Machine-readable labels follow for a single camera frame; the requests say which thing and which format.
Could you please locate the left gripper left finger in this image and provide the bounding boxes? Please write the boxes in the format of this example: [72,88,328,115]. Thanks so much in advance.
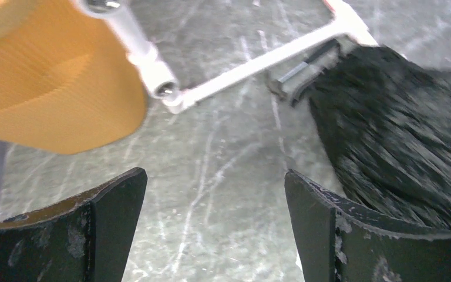
[0,167,147,282]

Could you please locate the white PVC pipe frame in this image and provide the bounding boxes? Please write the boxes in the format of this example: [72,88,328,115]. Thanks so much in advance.
[72,1,378,114]

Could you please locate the yellow plastic trash bin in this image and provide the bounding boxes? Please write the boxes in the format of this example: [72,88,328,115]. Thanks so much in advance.
[0,1,147,155]

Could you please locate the black handled pliers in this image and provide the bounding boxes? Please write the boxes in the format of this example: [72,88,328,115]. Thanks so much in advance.
[266,39,343,108]

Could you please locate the black trash bag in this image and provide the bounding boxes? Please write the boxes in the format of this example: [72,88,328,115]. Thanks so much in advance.
[304,46,451,230]

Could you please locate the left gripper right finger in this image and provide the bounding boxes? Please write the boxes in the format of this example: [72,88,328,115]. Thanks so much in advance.
[284,170,451,281]

